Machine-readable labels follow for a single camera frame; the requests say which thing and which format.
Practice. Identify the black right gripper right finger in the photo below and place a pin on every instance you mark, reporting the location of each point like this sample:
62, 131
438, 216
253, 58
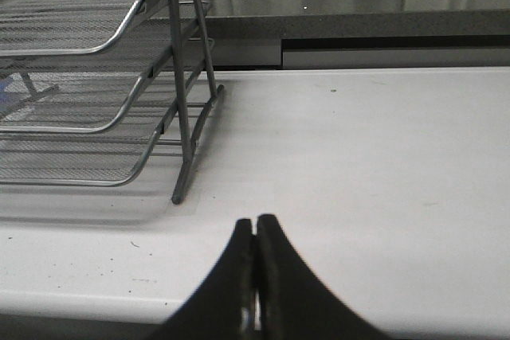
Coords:
295, 304

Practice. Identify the mesh tray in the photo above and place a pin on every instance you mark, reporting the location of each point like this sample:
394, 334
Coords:
108, 159
93, 93
32, 28

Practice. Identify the grey metal rack frame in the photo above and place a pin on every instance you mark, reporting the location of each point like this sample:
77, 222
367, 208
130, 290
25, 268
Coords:
191, 117

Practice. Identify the blue plastic tray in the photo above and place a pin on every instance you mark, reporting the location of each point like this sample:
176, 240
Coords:
15, 94

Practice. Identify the grey stone counter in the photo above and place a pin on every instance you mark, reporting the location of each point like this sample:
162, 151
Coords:
300, 34

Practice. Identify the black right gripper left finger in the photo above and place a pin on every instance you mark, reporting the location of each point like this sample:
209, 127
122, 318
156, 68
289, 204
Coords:
223, 305

